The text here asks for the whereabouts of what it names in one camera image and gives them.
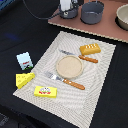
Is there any grey toy stock pot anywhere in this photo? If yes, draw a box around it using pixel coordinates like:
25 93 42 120
81 1 104 24

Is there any beige woven placemat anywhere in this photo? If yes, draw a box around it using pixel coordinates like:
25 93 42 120
14 31 115 128

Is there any yellow toy butter box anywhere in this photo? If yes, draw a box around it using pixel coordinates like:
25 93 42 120
34 86 57 98

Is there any wooden handled toy knife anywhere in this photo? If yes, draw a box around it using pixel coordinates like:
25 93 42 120
59 49 98 63

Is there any round wooden plate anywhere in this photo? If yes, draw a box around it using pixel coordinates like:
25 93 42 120
56 55 83 79

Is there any wooden handled toy fork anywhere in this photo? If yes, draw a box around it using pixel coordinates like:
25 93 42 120
45 72 85 90

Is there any orange toy bread loaf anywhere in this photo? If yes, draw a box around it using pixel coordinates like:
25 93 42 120
80 43 101 55

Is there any grey toy saucepan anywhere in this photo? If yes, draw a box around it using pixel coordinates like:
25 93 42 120
54 5 79 19

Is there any pink toy stove board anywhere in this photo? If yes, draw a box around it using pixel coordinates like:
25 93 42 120
48 0 128 43

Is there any beige toy bowl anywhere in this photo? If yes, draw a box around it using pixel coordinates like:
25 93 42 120
116 4 128 30

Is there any yellow toy cheese wedge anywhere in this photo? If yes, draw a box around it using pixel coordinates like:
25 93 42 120
16 73 35 89

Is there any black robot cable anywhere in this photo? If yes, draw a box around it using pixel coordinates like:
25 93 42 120
21 0 62 21

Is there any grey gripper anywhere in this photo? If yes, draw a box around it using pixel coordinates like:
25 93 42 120
59 0 78 12

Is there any light blue milk carton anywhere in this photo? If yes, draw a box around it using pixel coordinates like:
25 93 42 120
16 52 33 70

